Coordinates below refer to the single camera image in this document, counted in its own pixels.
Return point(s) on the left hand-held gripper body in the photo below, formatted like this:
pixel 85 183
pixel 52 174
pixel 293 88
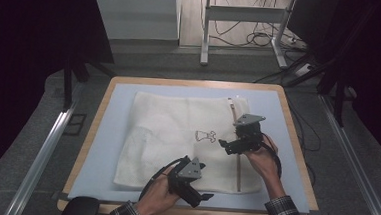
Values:
pixel 185 180

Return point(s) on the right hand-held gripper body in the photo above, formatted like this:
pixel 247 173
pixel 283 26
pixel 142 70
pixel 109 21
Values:
pixel 248 137

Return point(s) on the white mesh laundry bag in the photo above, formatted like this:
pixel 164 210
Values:
pixel 177 120

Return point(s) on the person's right hand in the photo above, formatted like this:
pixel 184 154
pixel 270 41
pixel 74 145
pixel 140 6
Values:
pixel 262 162

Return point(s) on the person's left hand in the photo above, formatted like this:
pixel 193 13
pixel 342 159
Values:
pixel 158 195

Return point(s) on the wooden table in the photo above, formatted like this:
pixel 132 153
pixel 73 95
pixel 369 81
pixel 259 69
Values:
pixel 193 83

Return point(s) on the white power strip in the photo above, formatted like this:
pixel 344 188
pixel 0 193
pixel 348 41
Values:
pixel 303 70

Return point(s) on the light blue mat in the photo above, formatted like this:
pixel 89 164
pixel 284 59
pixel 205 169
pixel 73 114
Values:
pixel 102 155

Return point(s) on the black metal stand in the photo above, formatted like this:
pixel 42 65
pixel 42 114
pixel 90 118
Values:
pixel 67 86
pixel 339 103

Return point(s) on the dark rounded object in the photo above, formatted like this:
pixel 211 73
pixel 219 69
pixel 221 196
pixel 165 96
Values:
pixel 80 209

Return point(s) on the black curtain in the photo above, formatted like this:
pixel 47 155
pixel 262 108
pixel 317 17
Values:
pixel 21 60
pixel 374 65

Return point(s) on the white cabinet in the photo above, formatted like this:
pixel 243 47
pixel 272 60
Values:
pixel 137 15

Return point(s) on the aluminium rail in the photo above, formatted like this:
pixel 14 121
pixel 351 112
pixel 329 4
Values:
pixel 355 157
pixel 41 158

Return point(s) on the white desk frame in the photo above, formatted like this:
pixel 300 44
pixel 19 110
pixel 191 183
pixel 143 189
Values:
pixel 244 14

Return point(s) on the black rectangular floor frame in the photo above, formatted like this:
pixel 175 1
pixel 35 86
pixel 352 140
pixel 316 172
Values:
pixel 75 124

